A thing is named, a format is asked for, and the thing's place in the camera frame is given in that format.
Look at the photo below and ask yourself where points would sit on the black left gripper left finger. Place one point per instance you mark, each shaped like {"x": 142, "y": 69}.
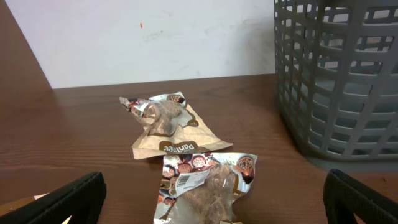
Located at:
{"x": 79, "y": 201}

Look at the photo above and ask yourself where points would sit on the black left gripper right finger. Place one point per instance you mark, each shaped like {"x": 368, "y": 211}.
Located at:
{"x": 345, "y": 198}

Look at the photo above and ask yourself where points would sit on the Panbee snack bag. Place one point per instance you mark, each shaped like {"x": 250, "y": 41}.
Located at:
{"x": 171, "y": 126}
{"x": 201, "y": 188}

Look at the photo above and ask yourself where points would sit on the grey plastic basket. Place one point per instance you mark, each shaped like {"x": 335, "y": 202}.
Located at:
{"x": 336, "y": 66}

